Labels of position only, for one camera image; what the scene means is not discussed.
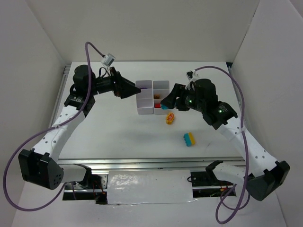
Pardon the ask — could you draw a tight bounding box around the teal frog block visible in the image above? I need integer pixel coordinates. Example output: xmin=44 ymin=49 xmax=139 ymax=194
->
xmin=161 ymin=105 xmax=169 ymax=110

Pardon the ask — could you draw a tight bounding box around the red rectangular brick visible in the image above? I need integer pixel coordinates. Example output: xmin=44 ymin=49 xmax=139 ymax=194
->
xmin=154 ymin=103 xmax=161 ymax=108

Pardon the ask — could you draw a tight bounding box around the orange butterfly block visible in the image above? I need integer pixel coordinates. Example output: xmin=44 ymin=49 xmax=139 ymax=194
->
xmin=166 ymin=113 xmax=175 ymax=125

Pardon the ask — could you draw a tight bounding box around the teal and yellow brick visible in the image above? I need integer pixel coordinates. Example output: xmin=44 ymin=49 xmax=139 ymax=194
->
xmin=183 ymin=132 xmax=196 ymax=147

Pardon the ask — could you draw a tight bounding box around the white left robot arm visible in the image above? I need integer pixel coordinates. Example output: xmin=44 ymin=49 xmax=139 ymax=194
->
xmin=18 ymin=65 xmax=141 ymax=190

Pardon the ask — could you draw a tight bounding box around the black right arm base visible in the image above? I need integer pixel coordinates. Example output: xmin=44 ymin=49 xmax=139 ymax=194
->
xmin=187 ymin=171 xmax=233 ymax=188

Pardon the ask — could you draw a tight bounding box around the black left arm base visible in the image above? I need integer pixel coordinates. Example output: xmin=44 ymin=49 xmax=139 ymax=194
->
xmin=73 ymin=174 xmax=108 ymax=190

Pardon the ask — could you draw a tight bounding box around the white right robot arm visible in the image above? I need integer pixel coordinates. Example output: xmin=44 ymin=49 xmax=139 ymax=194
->
xmin=160 ymin=79 xmax=290 ymax=201

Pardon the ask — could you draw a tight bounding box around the white left divided container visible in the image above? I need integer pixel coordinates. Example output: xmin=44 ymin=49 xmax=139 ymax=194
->
xmin=135 ymin=80 xmax=153 ymax=115

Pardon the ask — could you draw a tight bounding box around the white cover board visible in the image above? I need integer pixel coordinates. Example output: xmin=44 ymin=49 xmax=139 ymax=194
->
xmin=107 ymin=170 xmax=194 ymax=205

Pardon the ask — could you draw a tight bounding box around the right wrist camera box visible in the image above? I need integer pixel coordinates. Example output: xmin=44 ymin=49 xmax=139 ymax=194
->
xmin=186 ymin=70 xmax=200 ymax=90

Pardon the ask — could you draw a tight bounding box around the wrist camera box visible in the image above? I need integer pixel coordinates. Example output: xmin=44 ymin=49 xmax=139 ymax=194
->
xmin=101 ymin=53 xmax=116 ymax=67
xmin=186 ymin=70 xmax=200 ymax=90

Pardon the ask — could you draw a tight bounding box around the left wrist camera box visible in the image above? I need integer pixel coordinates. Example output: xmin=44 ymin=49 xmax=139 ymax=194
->
xmin=101 ymin=53 xmax=116 ymax=67

